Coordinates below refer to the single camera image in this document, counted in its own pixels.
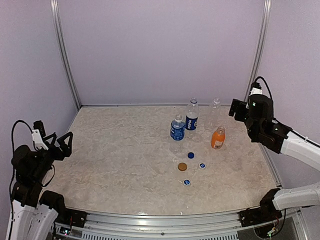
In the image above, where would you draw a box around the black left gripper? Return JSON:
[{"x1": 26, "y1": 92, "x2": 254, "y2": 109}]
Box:
[{"x1": 31, "y1": 131, "x2": 72, "y2": 183}]

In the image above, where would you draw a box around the clear bottle blue label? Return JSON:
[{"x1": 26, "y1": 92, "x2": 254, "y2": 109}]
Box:
[{"x1": 204, "y1": 97, "x2": 221, "y2": 131}]

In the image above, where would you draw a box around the orange juice bottle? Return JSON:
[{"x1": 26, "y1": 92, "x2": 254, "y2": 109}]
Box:
[{"x1": 211, "y1": 126, "x2": 226, "y2": 150}]

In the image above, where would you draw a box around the water bottle blue cap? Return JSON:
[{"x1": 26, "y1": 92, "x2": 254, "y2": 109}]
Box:
[{"x1": 185, "y1": 97, "x2": 200, "y2": 140}]

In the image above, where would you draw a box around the short bottle blue label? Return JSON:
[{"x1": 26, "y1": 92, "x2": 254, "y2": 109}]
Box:
[{"x1": 170, "y1": 114, "x2": 185, "y2": 153}]

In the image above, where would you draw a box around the dark blue bottle cap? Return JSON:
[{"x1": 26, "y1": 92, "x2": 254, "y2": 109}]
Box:
[{"x1": 187, "y1": 152, "x2": 195, "y2": 159}]

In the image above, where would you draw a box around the blue white bottle cap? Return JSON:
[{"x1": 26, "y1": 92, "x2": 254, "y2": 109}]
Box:
[{"x1": 199, "y1": 163, "x2": 206, "y2": 169}]

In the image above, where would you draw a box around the gold juice bottle cap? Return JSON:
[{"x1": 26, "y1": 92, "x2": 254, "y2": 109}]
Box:
[{"x1": 177, "y1": 162, "x2": 188, "y2": 172}]

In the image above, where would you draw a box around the white blue short-bottle cap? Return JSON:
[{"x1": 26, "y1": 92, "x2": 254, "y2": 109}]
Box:
[{"x1": 182, "y1": 179, "x2": 191, "y2": 186}]

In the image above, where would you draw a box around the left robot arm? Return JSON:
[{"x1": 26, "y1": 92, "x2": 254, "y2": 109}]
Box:
[{"x1": 5, "y1": 129, "x2": 74, "y2": 240}]

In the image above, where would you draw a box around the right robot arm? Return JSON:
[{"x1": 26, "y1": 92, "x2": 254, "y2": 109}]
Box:
[{"x1": 228, "y1": 94, "x2": 320, "y2": 222}]

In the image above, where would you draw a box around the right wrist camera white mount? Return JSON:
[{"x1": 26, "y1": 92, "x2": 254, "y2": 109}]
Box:
[{"x1": 249, "y1": 81, "x2": 263, "y2": 96}]

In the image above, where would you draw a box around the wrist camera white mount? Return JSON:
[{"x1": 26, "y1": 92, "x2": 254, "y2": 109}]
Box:
[
  {"x1": 249, "y1": 81, "x2": 263, "y2": 96},
  {"x1": 31, "y1": 120, "x2": 49, "y2": 151}
]

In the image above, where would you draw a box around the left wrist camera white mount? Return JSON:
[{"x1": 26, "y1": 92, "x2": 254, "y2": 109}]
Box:
[{"x1": 31, "y1": 120, "x2": 49, "y2": 151}]

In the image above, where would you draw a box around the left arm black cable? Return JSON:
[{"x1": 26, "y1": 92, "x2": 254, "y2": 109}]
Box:
[{"x1": 10, "y1": 119, "x2": 35, "y2": 156}]

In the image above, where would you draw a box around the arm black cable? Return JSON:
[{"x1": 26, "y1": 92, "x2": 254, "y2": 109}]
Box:
[
  {"x1": 252, "y1": 76, "x2": 320, "y2": 146},
  {"x1": 10, "y1": 119, "x2": 35, "y2": 156}
]

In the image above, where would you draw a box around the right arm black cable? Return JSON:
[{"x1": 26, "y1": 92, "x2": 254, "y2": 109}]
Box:
[{"x1": 252, "y1": 76, "x2": 320, "y2": 146}]

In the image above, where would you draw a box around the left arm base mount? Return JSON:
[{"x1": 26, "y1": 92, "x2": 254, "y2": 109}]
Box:
[{"x1": 39, "y1": 190, "x2": 88, "y2": 228}]

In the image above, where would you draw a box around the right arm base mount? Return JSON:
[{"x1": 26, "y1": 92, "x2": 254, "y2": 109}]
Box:
[{"x1": 238, "y1": 188, "x2": 283, "y2": 227}]

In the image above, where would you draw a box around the aluminium corner post right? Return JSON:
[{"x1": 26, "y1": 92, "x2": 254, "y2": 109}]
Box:
[{"x1": 244, "y1": 0, "x2": 272, "y2": 102}]

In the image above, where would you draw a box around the aluminium corner post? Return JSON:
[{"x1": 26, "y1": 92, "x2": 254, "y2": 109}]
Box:
[
  {"x1": 50, "y1": 0, "x2": 82, "y2": 111},
  {"x1": 244, "y1": 0, "x2": 272, "y2": 102}
]

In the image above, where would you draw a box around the aluminium front rail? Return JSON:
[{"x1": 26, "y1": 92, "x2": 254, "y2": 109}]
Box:
[{"x1": 23, "y1": 197, "x2": 301, "y2": 240}]

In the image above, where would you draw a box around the aluminium corner post left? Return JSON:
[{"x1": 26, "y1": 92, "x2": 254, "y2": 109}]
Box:
[{"x1": 50, "y1": 0, "x2": 82, "y2": 111}]

